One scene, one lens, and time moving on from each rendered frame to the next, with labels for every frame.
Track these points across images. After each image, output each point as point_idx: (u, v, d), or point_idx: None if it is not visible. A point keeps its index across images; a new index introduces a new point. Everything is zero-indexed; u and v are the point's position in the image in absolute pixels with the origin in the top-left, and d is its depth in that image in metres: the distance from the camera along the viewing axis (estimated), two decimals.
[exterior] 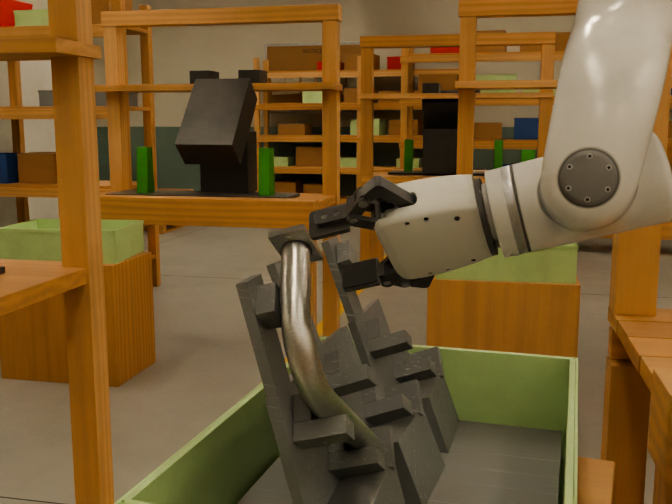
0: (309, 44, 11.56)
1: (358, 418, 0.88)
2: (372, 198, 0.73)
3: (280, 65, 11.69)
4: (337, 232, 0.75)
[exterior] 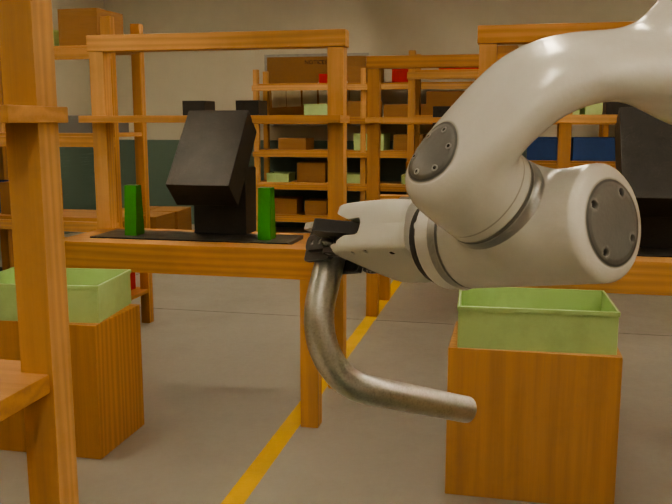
0: (311, 55, 11.15)
1: (432, 390, 0.86)
2: (326, 237, 0.73)
3: (281, 77, 11.29)
4: (321, 260, 0.78)
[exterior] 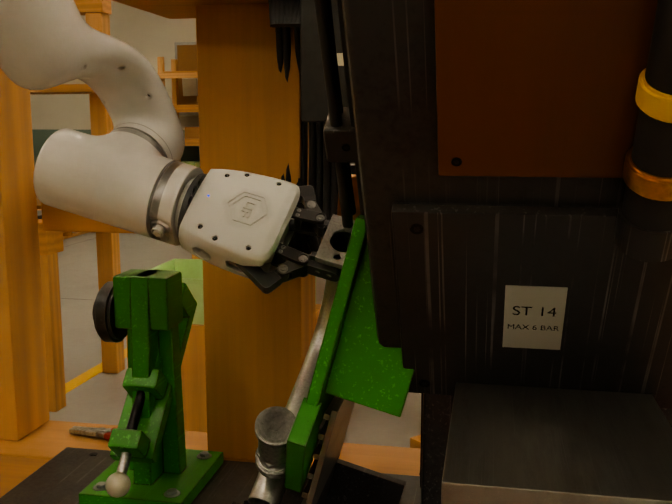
0: None
1: None
2: (306, 205, 0.84)
3: (191, 65, 11.09)
4: None
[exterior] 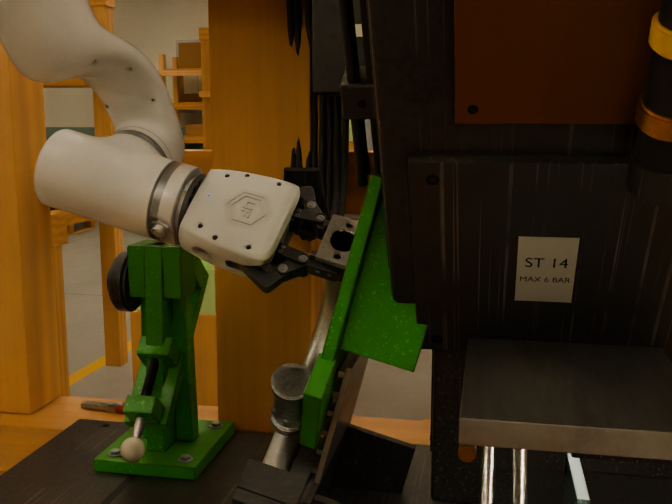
0: None
1: (277, 437, 0.79)
2: (306, 206, 0.84)
3: (192, 63, 11.10)
4: None
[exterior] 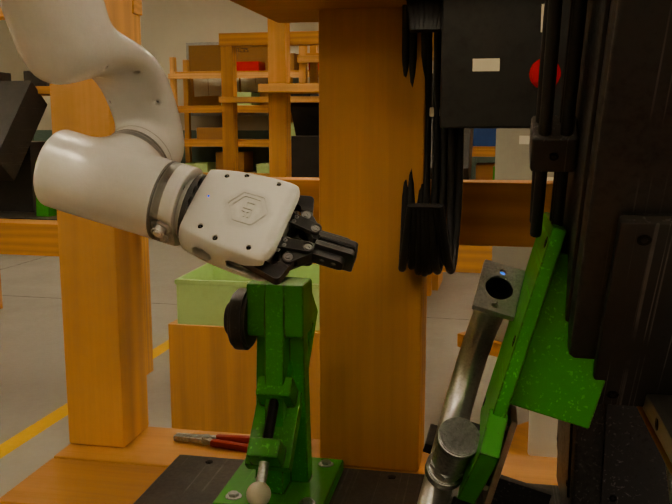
0: None
1: (428, 489, 0.77)
2: (303, 216, 0.83)
3: (202, 65, 11.08)
4: None
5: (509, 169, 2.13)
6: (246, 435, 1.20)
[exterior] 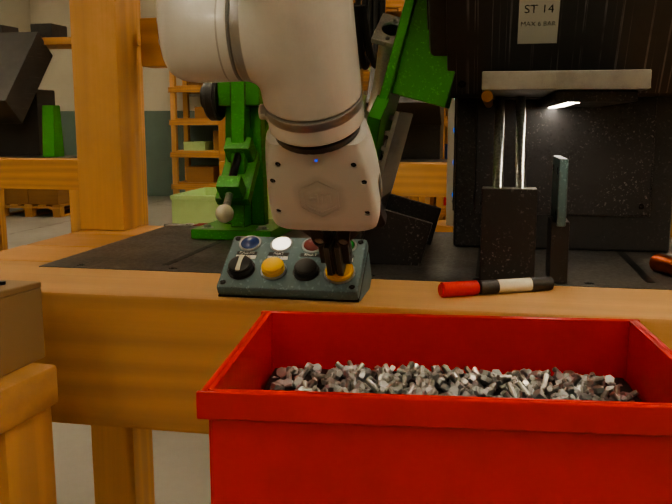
0: None
1: None
2: None
3: None
4: None
5: None
6: None
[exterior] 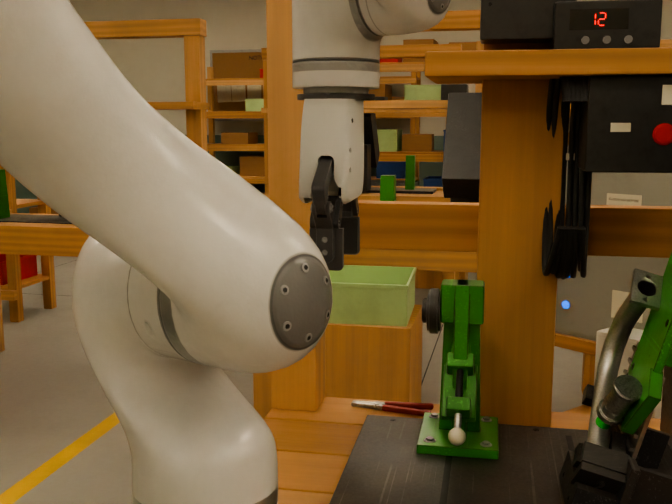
0: (255, 51, 11.29)
1: (596, 426, 1.12)
2: (327, 197, 0.72)
3: (226, 72, 11.43)
4: (343, 240, 0.75)
5: None
6: (408, 402, 1.55)
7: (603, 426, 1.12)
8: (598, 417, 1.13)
